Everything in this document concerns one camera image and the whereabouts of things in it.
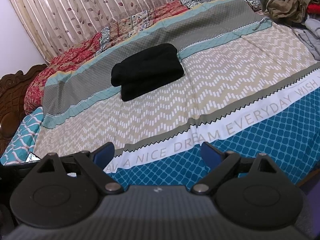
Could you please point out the carved wooden headboard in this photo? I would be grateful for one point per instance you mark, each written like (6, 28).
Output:
(13, 89)

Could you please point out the red cloth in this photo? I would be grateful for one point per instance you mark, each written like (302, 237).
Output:
(313, 8)

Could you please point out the patterned teal beige bedsheet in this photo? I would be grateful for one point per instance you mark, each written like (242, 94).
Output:
(249, 85)

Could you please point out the beige leaf print curtain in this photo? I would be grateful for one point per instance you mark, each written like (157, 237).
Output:
(56, 25)

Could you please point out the teal white patterned pillow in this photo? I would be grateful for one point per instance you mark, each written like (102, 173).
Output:
(20, 148)

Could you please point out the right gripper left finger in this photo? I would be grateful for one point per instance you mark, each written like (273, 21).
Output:
(80, 173)

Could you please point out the red floral quilt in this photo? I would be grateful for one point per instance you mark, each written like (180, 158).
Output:
(109, 36)

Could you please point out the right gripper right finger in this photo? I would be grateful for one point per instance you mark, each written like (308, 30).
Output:
(231, 173)

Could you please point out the black pants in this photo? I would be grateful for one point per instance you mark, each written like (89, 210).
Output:
(146, 71)

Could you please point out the olive crumpled clothes pile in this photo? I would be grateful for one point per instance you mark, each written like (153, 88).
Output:
(289, 11)

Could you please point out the grey folded garment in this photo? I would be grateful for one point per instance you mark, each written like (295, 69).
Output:
(308, 34)

